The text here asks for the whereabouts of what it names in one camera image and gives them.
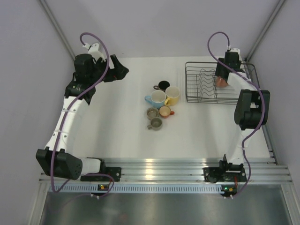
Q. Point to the dark brown mug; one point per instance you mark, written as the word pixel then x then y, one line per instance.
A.
pixel 162 85

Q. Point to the grey-brown stoneware cup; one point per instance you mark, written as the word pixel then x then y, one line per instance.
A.
pixel 155 124

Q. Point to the grey wire dish rack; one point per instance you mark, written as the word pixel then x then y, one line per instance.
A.
pixel 200 85

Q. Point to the light blue ceramic mug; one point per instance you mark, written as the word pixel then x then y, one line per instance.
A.
pixel 156 99

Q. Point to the small orange cup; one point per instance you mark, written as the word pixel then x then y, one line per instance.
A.
pixel 165 112

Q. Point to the fluted beige small cup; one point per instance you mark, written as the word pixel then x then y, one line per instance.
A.
pixel 152 112

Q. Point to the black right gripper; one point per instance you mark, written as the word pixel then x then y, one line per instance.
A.
pixel 218 71

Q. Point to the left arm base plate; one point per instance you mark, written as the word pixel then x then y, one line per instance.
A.
pixel 114 172

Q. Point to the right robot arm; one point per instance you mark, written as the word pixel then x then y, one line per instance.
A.
pixel 251 110

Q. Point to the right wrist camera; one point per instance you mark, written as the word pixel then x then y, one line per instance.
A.
pixel 235 50

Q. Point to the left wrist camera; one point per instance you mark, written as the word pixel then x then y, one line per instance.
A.
pixel 95 52

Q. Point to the perforated cable duct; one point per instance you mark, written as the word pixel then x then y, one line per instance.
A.
pixel 145 188

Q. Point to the pink ceramic mug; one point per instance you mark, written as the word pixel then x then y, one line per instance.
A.
pixel 220 82

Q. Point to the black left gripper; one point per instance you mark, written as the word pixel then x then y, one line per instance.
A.
pixel 117 73

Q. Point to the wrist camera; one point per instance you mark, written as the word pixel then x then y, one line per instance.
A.
pixel 235 50
pixel 95 52

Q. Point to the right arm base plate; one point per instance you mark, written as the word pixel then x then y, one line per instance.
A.
pixel 216 174

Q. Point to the aluminium mounting rail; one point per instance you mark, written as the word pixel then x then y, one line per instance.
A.
pixel 190 170

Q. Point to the yellow ceramic mug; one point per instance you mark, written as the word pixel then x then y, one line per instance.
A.
pixel 172 96

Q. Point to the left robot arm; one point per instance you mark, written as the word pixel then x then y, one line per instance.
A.
pixel 57 159

